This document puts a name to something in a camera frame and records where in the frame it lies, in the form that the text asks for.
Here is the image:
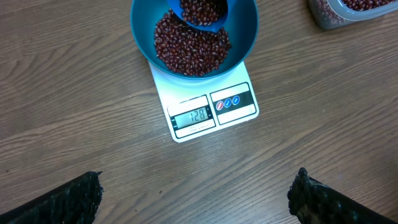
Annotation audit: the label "teal plastic bowl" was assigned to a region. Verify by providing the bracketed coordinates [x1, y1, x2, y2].
[130, 0, 259, 80]

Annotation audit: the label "clear plastic bean container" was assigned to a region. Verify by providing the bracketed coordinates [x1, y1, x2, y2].
[307, 0, 398, 30]

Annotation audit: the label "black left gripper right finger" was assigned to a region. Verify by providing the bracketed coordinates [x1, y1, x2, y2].
[287, 167, 397, 224]

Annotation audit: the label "red beans in bowl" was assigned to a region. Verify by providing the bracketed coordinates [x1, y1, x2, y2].
[154, 11, 232, 77]

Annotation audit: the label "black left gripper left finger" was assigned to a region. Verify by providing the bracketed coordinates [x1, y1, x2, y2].
[1, 171, 103, 224]

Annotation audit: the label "red beans in container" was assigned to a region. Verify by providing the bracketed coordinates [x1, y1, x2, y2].
[317, 0, 397, 26]

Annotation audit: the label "white digital kitchen scale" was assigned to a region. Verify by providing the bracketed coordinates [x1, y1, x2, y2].
[149, 62, 259, 143]

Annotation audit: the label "blue plastic measuring scoop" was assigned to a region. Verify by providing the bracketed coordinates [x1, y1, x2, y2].
[167, 0, 238, 32]

